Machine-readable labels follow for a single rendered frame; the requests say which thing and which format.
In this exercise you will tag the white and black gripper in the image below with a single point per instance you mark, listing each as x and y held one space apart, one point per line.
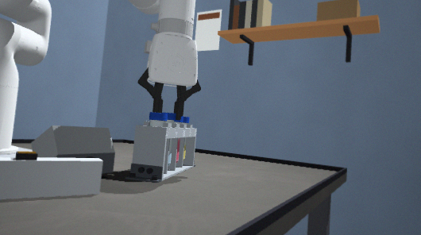
172 60

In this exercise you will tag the white control panel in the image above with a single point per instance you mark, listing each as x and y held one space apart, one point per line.
76 142

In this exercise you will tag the black table edge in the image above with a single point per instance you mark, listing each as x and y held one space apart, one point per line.
266 219

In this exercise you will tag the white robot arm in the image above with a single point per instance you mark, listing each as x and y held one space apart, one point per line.
26 43

